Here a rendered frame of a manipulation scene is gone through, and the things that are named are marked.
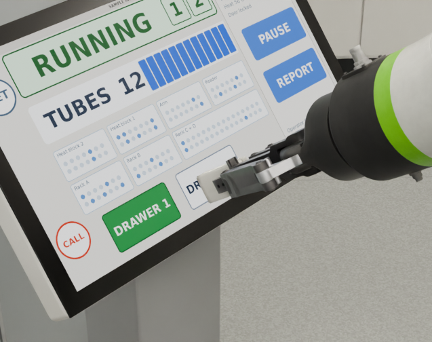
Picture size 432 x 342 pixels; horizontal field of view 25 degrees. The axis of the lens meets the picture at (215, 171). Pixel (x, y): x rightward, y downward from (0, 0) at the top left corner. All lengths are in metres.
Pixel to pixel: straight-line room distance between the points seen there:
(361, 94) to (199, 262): 0.66
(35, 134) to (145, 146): 0.13
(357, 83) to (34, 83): 0.44
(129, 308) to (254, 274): 1.28
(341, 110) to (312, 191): 2.12
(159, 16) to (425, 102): 0.56
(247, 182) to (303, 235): 1.86
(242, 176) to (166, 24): 0.37
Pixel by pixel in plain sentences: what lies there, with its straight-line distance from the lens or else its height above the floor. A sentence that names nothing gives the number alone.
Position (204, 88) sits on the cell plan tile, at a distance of 1.19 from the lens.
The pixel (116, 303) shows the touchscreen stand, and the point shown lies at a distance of 1.34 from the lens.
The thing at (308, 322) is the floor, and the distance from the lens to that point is 2.45.
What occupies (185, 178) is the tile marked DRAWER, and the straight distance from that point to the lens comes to 1.15.
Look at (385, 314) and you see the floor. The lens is 2.50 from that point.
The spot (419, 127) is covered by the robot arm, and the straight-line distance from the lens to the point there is 0.71.
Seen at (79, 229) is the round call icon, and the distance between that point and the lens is 1.07.
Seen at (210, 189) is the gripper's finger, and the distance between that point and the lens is 0.97.
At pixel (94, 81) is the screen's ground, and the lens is 1.12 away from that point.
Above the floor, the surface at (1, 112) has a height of 1.13.
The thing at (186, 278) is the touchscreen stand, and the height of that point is 0.79.
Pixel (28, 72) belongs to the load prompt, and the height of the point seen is 1.15.
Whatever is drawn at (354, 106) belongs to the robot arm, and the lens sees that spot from 0.75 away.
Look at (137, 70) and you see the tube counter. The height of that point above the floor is 1.12.
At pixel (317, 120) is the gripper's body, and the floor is 1.25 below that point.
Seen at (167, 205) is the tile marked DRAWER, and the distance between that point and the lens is 1.12.
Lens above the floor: 1.67
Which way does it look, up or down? 34 degrees down
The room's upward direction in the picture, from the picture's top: straight up
